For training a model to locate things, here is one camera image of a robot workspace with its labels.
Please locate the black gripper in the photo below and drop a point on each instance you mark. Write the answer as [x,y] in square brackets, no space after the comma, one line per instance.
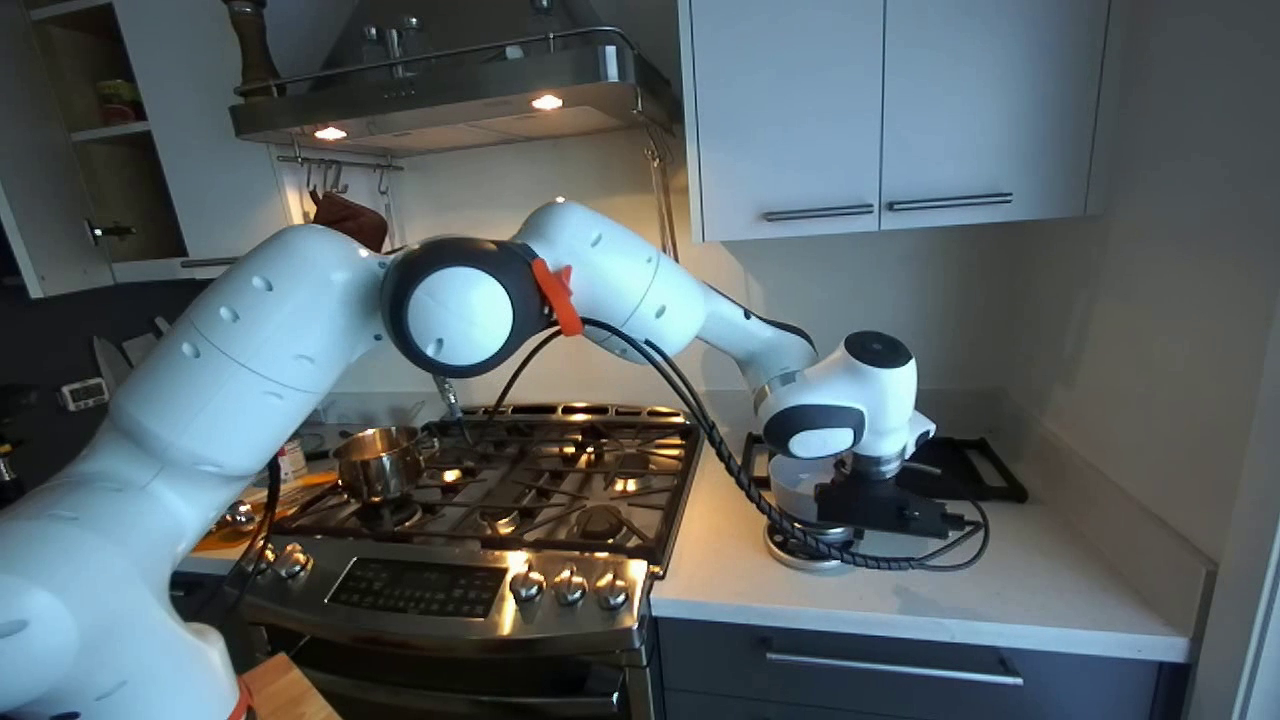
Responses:
[807,518]

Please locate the orange clip on arm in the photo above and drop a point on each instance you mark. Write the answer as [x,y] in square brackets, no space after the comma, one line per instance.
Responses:
[560,297]

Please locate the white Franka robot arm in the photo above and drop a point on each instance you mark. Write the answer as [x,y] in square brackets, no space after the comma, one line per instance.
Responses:
[267,387]

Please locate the black flat tray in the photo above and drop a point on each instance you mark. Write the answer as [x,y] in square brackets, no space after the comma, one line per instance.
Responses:
[973,471]

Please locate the dark lower cabinet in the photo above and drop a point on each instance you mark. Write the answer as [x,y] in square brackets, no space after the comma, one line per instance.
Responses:
[904,681]

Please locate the metal range knob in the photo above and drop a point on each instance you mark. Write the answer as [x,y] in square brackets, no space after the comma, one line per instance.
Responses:
[296,561]
[615,594]
[267,555]
[529,585]
[571,590]

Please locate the stainless steel gas range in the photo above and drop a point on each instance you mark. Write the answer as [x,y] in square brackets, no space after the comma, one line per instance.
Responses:
[506,533]

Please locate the white upper cabinet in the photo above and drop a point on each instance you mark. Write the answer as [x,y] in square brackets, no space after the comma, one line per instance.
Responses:
[893,105]

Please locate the stainless steel pot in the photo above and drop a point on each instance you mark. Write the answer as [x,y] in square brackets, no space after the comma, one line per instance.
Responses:
[372,466]

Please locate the hood light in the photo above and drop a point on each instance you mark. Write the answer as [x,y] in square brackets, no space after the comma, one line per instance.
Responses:
[545,102]
[331,134]

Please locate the brown oven mitt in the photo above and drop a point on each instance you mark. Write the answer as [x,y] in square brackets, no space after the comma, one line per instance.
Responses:
[351,218]

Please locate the wooden board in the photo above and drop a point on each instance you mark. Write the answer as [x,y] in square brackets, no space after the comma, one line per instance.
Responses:
[285,694]

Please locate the stainless steel range hood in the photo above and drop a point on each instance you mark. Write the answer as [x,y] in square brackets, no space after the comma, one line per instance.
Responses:
[452,81]

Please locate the white open shelf cabinet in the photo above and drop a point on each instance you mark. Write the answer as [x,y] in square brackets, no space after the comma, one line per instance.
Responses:
[173,144]

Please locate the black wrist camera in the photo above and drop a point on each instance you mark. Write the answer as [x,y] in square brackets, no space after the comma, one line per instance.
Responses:
[893,505]

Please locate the metal utensil rail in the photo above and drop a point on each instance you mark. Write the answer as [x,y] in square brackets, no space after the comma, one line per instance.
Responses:
[343,163]

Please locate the white wall outlet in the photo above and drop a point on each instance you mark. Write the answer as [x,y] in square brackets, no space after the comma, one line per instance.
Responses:
[86,393]

